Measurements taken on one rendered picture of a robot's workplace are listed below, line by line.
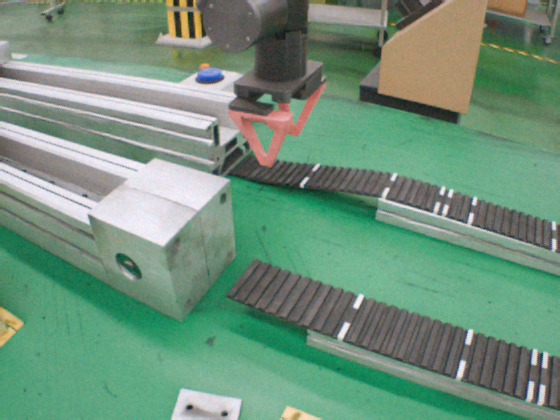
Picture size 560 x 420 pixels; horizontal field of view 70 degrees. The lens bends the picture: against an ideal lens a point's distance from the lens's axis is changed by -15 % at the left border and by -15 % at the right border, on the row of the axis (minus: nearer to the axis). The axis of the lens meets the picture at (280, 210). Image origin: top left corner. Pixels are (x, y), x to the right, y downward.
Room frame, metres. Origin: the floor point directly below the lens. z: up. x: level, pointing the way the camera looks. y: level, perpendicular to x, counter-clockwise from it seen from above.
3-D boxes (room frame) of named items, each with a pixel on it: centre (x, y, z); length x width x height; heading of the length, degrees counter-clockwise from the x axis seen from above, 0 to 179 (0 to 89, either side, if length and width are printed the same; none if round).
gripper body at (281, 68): (0.48, 0.00, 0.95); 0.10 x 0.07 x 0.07; 155
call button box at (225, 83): (0.67, 0.11, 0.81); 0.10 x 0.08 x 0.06; 153
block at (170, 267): (0.33, 0.10, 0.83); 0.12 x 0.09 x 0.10; 153
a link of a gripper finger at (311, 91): (0.50, -0.01, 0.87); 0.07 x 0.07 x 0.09; 65
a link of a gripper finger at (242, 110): (0.45, 0.01, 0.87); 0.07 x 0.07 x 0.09; 65
